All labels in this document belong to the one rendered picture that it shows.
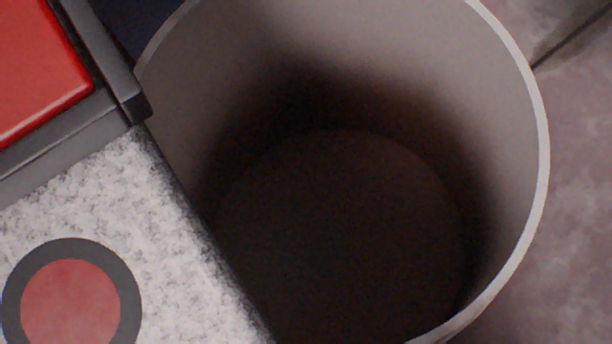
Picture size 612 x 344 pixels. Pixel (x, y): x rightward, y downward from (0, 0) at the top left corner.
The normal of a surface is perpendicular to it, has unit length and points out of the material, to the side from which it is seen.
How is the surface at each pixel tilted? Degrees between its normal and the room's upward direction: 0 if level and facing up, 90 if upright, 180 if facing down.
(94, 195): 0
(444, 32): 87
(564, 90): 4
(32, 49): 0
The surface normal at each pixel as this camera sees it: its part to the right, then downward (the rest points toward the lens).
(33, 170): 0.53, 0.81
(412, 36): -0.49, 0.83
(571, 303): -0.04, -0.25
